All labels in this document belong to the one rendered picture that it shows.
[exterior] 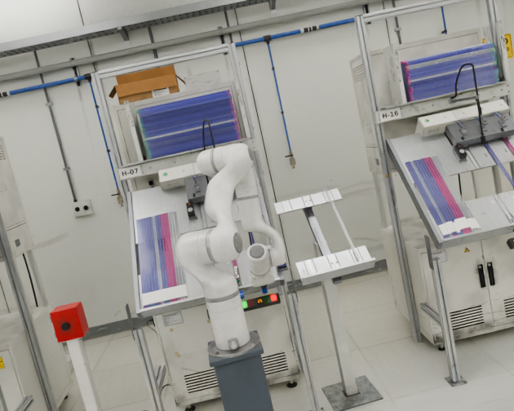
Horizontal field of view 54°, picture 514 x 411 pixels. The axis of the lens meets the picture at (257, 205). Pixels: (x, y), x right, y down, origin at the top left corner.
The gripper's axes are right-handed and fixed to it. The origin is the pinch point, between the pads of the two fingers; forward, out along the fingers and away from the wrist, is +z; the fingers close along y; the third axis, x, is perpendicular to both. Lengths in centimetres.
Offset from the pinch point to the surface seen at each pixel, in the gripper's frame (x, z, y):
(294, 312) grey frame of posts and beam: -9.1, 18.1, 11.8
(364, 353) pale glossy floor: -14, 93, 50
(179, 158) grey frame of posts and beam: 82, -3, -28
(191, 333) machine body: 4, 46, -42
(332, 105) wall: 192, 97, 92
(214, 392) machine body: -22, 70, -38
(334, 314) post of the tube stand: -9.6, 30.8, 31.6
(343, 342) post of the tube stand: -21, 41, 33
